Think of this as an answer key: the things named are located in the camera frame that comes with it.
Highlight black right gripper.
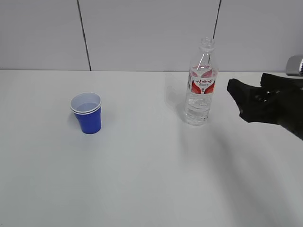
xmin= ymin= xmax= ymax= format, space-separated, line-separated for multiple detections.
xmin=227 ymin=73 xmax=303 ymax=139

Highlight blue paper cup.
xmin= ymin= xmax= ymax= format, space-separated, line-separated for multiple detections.
xmin=70 ymin=92 xmax=102 ymax=134

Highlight clear Wahaha water bottle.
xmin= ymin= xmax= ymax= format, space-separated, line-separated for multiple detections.
xmin=184 ymin=38 xmax=218 ymax=125

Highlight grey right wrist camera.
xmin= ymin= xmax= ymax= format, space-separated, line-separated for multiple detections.
xmin=285 ymin=55 xmax=303 ymax=77

